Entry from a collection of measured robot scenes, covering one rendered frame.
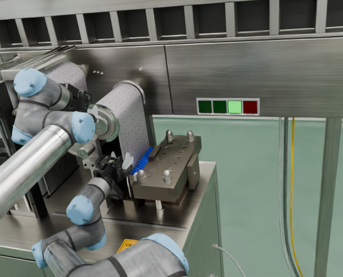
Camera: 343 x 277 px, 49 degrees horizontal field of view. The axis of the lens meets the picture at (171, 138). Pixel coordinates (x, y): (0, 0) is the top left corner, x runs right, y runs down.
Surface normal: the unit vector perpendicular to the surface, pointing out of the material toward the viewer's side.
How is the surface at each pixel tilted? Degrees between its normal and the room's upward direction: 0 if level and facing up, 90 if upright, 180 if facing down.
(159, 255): 30
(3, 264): 90
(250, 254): 0
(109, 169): 90
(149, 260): 25
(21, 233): 0
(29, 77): 50
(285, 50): 90
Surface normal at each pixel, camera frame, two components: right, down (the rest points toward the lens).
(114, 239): -0.11, -0.89
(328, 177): -0.30, 0.46
